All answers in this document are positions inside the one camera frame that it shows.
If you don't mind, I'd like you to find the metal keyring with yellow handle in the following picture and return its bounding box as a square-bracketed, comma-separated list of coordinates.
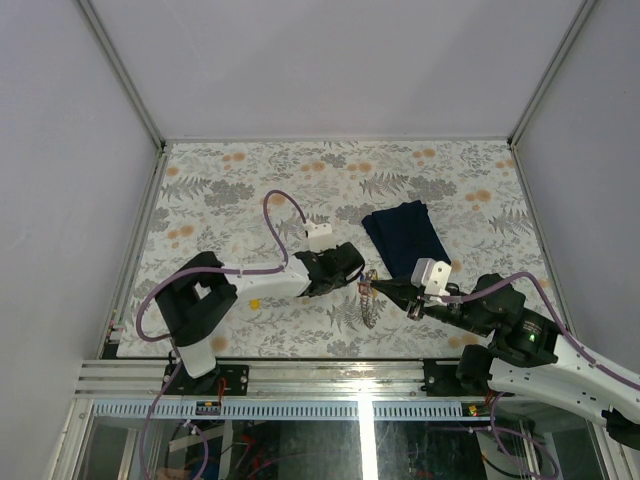
[357, 269, 378, 329]

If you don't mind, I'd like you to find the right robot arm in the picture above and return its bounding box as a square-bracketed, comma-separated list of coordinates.
[372, 274, 639, 449]

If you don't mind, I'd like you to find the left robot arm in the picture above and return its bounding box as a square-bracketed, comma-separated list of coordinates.
[152, 242, 365, 395]

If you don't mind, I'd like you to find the dark blue folded cloth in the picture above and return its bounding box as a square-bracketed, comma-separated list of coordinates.
[361, 200, 451, 278]

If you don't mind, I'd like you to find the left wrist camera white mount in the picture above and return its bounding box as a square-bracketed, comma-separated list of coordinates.
[304, 219, 336, 253]

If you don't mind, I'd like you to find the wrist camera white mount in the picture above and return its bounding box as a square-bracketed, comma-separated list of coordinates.
[304, 219, 336, 253]
[410, 258, 452, 305]

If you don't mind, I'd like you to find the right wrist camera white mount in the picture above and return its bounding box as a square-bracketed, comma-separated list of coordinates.
[410, 258, 452, 305]

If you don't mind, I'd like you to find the slotted grey cable duct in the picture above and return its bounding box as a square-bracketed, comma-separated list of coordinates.
[94, 398, 464, 421]

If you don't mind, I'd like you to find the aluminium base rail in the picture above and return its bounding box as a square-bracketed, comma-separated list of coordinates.
[74, 357, 506, 399]

